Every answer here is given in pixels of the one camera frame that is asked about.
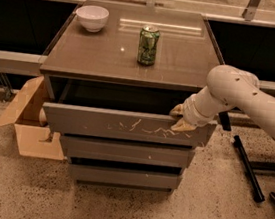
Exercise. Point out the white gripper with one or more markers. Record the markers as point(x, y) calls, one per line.
point(191, 113)

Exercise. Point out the grey top drawer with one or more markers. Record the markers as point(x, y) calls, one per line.
point(123, 125)

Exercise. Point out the grey drawer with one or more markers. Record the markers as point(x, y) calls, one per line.
point(123, 177)
point(123, 125)
point(129, 152)

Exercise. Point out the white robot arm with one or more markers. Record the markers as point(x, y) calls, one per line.
point(227, 87)

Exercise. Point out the grey bottom drawer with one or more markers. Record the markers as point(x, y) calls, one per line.
point(123, 177)

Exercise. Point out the grey drawer cabinet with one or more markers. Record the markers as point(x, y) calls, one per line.
point(100, 69)

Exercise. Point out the grey middle drawer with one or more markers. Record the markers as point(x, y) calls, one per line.
point(129, 152)

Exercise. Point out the open cardboard box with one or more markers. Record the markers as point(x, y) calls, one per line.
point(33, 139)

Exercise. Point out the green soda can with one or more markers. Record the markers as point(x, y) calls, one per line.
point(149, 37)

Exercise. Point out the black stand leg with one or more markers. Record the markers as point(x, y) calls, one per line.
point(250, 167)

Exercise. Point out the white ceramic bowl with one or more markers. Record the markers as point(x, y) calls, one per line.
point(92, 18)

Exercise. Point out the white roll in box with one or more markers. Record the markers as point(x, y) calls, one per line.
point(42, 117)

